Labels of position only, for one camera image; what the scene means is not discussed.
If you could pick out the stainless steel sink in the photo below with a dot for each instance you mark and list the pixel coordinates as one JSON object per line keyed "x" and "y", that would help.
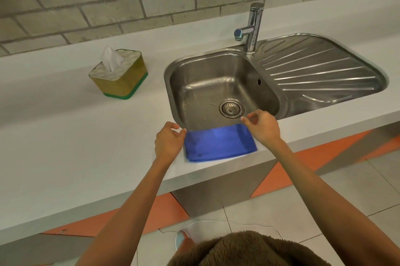
{"x": 312, "y": 65}

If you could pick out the person's left forearm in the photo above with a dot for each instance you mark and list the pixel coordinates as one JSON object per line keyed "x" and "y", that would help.
{"x": 131, "y": 212}

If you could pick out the blue microfibre cloth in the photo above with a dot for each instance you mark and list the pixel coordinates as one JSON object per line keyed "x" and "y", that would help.
{"x": 218, "y": 144}

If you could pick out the person's right hand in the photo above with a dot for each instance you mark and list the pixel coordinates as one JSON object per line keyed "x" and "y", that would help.
{"x": 265, "y": 128}

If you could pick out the person's left hand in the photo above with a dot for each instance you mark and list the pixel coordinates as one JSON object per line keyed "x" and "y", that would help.
{"x": 168, "y": 145}

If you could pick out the chrome faucet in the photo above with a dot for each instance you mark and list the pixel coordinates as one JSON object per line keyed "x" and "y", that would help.
{"x": 254, "y": 28}

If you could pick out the person's right forearm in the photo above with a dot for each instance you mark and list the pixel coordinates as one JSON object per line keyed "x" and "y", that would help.
{"x": 328, "y": 200}

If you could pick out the metal sink drain strainer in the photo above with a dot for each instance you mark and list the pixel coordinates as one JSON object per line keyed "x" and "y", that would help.
{"x": 230, "y": 108}

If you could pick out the grey cabinet base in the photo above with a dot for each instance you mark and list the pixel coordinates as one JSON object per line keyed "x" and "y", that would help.
{"x": 218, "y": 187}

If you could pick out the yellow green tissue box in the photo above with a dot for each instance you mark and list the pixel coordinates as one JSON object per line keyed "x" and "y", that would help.
{"x": 125, "y": 81}

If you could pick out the person's blue orange shoe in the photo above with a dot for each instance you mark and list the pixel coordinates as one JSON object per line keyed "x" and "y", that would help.
{"x": 182, "y": 239}

